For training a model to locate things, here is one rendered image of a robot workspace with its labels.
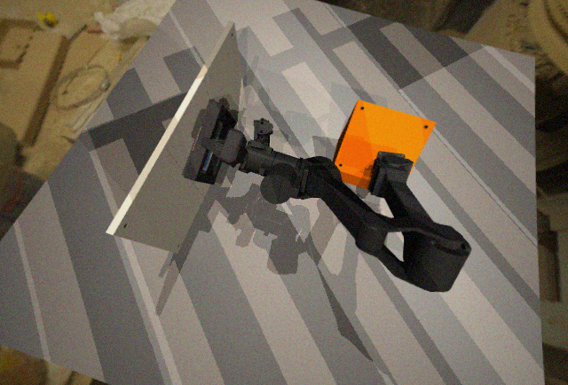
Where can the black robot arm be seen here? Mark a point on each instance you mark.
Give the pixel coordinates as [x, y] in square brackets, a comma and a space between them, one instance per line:
[433, 254]

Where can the dark grey flat panel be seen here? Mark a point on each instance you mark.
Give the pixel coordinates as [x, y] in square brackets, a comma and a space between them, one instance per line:
[162, 204]

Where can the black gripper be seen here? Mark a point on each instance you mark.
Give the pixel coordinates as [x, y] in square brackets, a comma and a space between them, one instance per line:
[233, 150]

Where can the black picture frame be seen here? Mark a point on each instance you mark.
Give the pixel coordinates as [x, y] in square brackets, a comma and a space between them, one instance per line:
[204, 165]

